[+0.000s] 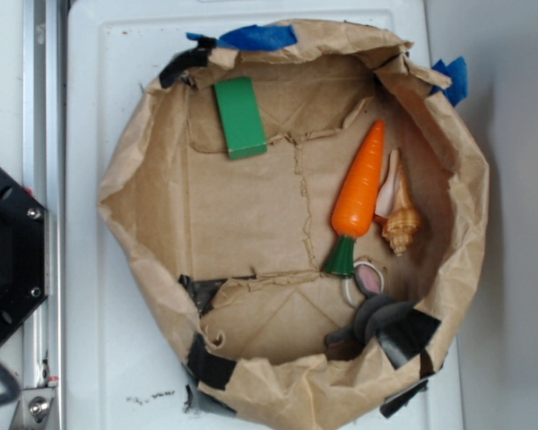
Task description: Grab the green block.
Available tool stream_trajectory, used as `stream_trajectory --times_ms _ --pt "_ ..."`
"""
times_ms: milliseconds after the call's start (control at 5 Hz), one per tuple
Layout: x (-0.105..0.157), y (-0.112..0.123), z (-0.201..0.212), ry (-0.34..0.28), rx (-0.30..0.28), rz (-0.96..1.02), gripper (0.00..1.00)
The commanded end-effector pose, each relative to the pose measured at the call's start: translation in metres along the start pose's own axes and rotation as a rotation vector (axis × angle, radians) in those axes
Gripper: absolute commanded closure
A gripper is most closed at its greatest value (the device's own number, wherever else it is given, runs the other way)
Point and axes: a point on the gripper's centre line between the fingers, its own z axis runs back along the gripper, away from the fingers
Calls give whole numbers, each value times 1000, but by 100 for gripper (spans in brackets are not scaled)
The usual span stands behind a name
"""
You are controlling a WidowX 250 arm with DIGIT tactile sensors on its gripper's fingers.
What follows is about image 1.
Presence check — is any green wooden block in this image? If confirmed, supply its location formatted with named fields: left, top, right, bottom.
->
left=213, top=77, right=267, bottom=160

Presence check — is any brown paper bag tray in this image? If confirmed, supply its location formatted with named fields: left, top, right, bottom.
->
left=99, top=20, right=490, bottom=429

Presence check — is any orange plastic toy carrot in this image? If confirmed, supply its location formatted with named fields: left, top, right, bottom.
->
left=324, top=120, right=386, bottom=278

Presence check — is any tan spiral seashell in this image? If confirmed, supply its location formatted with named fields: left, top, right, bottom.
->
left=375, top=149, right=421, bottom=256

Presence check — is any grey plush bunny toy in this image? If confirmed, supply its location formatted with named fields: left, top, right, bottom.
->
left=325, top=260, right=415, bottom=348

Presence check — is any black tape bottom left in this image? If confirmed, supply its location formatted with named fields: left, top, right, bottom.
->
left=186, top=334, right=237, bottom=391

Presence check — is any black tape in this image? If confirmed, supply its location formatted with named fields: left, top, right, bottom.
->
left=186, top=334, right=237, bottom=391
left=159, top=37, right=217, bottom=89
left=376, top=309, right=441, bottom=369

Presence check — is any black tape top left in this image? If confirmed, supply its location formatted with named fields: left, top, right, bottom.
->
left=159, top=37, right=217, bottom=89

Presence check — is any blue tape piece top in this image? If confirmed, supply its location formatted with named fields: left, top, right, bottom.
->
left=186, top=24, right=298, bottom=51

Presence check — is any blue tape piece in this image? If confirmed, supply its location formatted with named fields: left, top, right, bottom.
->
left=186, top=24, right=298, bottom=51
left=430, top=56, right=468, bottom=108

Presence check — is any black tape bottom right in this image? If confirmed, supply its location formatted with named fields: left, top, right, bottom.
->
left=376, top=309, right=441, bottom=369

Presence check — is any blue tape piece right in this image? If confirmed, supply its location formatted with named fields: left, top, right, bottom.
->
left=430, top=56, right=468, bottom=108

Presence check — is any white plastic ring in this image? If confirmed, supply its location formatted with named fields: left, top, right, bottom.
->
left=343, top=259, right=386, bottom=309

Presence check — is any aluminium extrusion rail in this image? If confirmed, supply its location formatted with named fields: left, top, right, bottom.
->
left=22, top=1, right=71, bottom=429

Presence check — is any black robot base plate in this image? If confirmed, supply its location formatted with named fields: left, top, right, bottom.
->
left=0, top=167, right=47, bottom=348

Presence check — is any metal corner bracket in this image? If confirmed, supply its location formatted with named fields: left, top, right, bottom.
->
left=9, top=387, right=56, bottom=430

